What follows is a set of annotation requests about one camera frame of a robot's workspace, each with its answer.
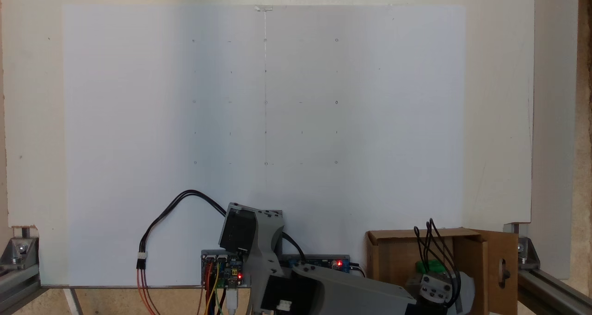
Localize green dice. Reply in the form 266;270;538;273
415;259;448;275

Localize yellow jumper wire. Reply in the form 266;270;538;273
210;262;221;315

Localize aluminium frame corner bracket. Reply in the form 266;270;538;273
0;226;42;315
503;222;592;315

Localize black elbow motor cable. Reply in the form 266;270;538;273
280;232;307;266

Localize brown cardboard box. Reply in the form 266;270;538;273
365;228;519;315

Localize circuit board with jumper wires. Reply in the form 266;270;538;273
201;249;246;289

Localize white usb cable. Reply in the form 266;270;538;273
226;280;240;315

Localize black gripper motor cable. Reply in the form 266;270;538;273
413;218;463;307

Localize red and orange wires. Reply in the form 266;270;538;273
136;269;160;315

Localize black cable with white connector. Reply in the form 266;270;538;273
136;190;228;272

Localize translucent grey gripper finger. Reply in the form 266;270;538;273
452;271;476;315

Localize thin grey power cable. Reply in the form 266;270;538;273
350;262;370;281

